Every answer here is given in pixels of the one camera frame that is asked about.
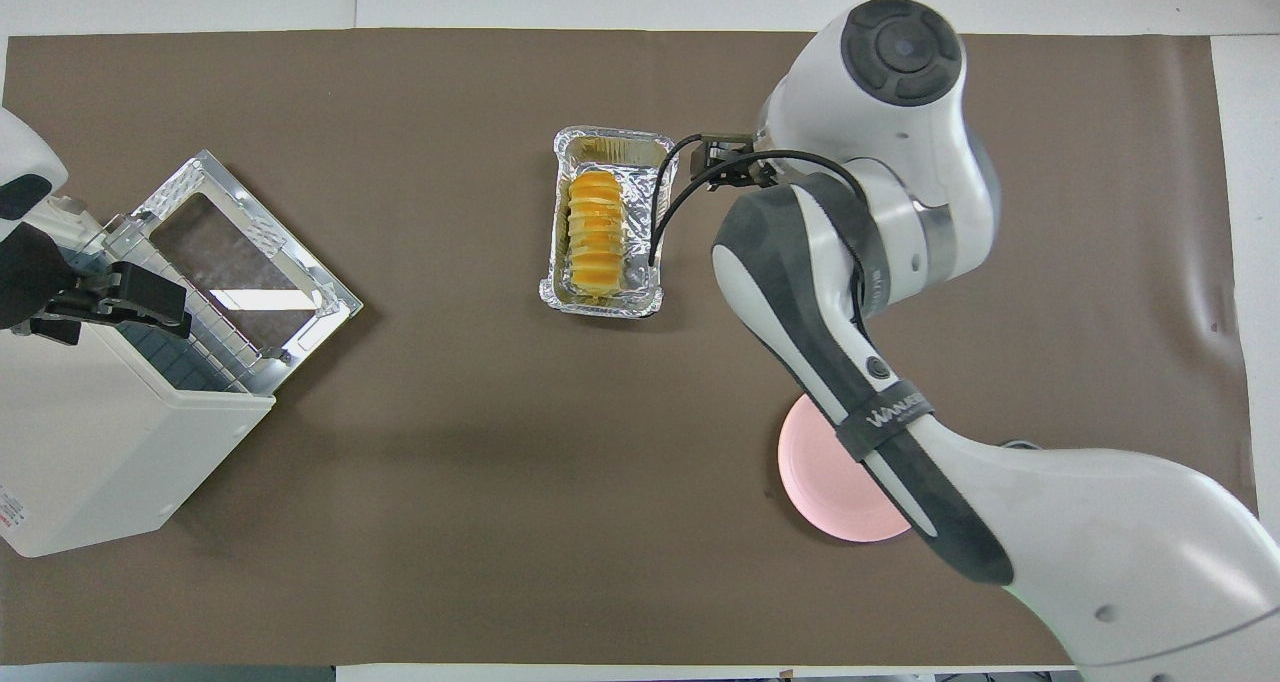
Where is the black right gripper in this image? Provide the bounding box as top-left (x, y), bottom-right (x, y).
top-left (687, 134), bottom-right (779, 191)

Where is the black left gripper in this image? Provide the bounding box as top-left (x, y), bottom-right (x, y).
top-left (0, 223), bottom-right (193, 347)

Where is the aluminium foil tray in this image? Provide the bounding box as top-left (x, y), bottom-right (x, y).
top-left (539, 126), bottom-right (680, 320)

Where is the sliced yellow bread loaf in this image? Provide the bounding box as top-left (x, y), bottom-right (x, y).
top-left (565, 170), bottom-right (628, 297)

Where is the cream toaster oven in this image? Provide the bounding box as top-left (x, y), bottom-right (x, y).
top-left (0, 149), bottom-right (365, 559)

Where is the glass oven door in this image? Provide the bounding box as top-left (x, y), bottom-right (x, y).
top-left (118, 149), bottom-right (365, 397)

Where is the pink round plate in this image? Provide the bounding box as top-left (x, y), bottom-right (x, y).
top-left (777, 395), bottom-right (913, 544)

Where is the brown table mat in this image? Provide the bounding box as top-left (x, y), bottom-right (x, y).
top-left (0, 28), bottom-right (1257, 668)

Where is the wire oven rack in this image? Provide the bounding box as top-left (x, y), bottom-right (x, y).
top-left (95, 230), bottom-right (283, 396)

